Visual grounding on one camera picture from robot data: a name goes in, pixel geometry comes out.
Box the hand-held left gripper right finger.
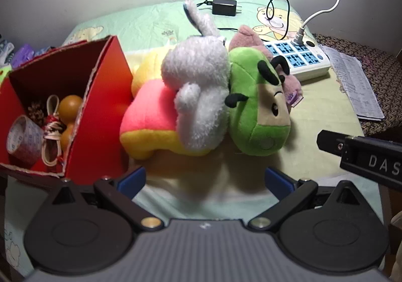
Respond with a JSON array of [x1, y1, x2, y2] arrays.
[[247, 167, 362, 234]]

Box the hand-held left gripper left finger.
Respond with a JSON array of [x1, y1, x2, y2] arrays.
[[52, 166, 164, 234]]

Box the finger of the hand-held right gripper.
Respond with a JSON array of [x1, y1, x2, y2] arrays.
[[317, 130, 346, 157]]

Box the yellow and pink plush toy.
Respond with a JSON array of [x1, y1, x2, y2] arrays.
[[119, 49, 211, 160]]

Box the green plush toy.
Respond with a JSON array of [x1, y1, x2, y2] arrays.
[[224, 46, 291, 155]]

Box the red cardboard box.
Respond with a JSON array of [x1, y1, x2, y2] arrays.
[[0, 35, 134, 186]]

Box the light grey rabbit plush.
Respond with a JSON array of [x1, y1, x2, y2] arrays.
[[161, 0, 231, 149]]

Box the pink bear plush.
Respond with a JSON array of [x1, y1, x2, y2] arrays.
[[229, 25, 305, 108]]

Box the printed paper sheets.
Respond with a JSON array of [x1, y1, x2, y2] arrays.
[[320, 45, 385, 122]]

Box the white and blue power strip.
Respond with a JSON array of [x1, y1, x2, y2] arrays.
[[262, 38, 331, 82]]

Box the brown patterned cloth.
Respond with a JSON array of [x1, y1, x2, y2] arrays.
[[312, 33, 402, 138]]

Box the orange ball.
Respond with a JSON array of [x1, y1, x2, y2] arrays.
[[57, 95, 84, 124]]

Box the clear tape roll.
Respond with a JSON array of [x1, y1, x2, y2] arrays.
[[6, 115, 44, 166]]

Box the brown pine cone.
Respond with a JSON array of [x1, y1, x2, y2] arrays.
[[28, 103, 44, 127]]

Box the purple packet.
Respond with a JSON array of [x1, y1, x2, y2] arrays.
[[11, 44, 35, 65]]

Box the black charger adapter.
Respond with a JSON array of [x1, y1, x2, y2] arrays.
[[212, 0, 242, 17]]

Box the white and red cord bundle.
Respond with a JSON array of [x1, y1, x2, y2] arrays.
[[42, 95, 65, 166]]

